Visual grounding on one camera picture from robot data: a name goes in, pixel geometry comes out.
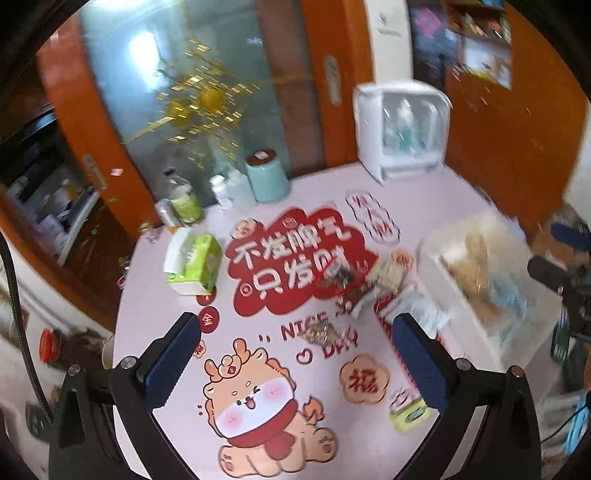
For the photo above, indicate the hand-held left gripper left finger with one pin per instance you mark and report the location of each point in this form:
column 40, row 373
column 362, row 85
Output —
column 166, row 364

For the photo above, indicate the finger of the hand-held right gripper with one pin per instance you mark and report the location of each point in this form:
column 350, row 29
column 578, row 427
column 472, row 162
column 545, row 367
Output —
column 572, row 236
column 554, row 277

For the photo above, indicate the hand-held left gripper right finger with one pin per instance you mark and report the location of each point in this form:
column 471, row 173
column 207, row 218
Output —
column 422, row 364

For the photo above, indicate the large white and blue packet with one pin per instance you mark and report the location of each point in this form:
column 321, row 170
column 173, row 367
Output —
column 512, row 300

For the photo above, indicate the small green snack packet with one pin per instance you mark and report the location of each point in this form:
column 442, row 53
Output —
column 408, row 413

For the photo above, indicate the white printed snack packet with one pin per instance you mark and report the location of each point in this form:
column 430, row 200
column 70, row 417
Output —
column 415, row 309

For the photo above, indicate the white plastic storage bin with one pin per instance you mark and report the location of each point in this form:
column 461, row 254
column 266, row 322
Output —
column 455, row 318

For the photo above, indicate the clear packet of yellow crackers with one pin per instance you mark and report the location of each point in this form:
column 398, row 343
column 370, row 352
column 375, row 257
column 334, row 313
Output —
column 475, row 272

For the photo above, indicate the yellow pastry packet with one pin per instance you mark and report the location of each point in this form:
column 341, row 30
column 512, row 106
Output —
column 392, row 272

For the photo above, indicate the clear packet of mixed nuts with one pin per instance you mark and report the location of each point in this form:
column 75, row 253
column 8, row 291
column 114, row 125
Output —
column 328, row 333

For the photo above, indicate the dark red snack packet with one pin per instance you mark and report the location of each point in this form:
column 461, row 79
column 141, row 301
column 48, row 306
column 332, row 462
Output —
column 344, row 277

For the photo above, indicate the pink printed tablecloth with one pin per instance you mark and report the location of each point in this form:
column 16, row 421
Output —
column 152, row 286

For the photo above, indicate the green tissue box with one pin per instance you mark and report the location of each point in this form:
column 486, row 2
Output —
column 198, row 263

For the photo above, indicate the red lidded jar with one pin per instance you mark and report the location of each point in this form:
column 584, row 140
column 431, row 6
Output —
column 50, row 345

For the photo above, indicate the small glass jar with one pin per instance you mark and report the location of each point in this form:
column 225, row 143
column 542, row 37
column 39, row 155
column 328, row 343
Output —
column 150, row 232

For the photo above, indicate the small metal can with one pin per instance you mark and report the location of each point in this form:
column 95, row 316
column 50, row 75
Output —
column 166, row 214

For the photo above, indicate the glass bottle with green label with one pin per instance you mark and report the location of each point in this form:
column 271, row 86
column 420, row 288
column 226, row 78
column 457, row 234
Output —
column 184, row 201

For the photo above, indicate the white pill bottle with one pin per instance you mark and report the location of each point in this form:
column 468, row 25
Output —
column 220, row 191

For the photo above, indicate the white squeeze bottle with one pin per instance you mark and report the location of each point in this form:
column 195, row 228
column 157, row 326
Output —
column 242, row 187

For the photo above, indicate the kitchen counter with dishes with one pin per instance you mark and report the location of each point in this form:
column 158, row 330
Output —
column 51, row 203

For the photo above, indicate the white bottle sterilizer appliance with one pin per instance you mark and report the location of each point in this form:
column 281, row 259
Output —
column 397, row 134

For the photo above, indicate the light blue canister brown lid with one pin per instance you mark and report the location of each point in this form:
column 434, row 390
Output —
column 268, row 177

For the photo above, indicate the dark entry door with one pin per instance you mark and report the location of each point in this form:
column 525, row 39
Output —
column 434, row 55

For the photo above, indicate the pink door decoration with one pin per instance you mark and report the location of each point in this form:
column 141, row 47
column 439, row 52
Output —
column 427, row 21

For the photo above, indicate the frosted glass door gold ornament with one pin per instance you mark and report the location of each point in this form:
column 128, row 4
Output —
column 184, row 69

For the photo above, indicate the wooden wall cabinet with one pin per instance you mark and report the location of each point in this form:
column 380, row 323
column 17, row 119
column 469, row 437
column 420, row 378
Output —
column 517, row 115

